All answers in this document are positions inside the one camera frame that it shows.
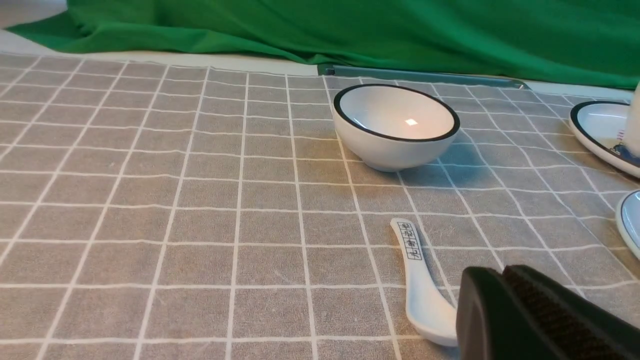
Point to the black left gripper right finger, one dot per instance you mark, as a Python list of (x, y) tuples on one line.
[(575, 328)]

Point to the white cup black rim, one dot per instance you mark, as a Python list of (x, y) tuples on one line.
[(631, 136)]

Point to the white plate black rim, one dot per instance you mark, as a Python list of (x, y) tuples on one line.
[(599, 126)]

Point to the green backdrop cloth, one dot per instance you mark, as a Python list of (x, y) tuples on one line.
[(581, 42)]

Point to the white bowl black rim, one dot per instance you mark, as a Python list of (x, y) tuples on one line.
[(392, 128)]

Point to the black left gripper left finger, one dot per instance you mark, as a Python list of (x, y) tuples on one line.
[(492, 323)]

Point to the large light blue plate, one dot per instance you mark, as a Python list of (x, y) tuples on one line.
[(627, 220)]

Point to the white spoon with characters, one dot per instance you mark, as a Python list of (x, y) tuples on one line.
[(427, 310)]

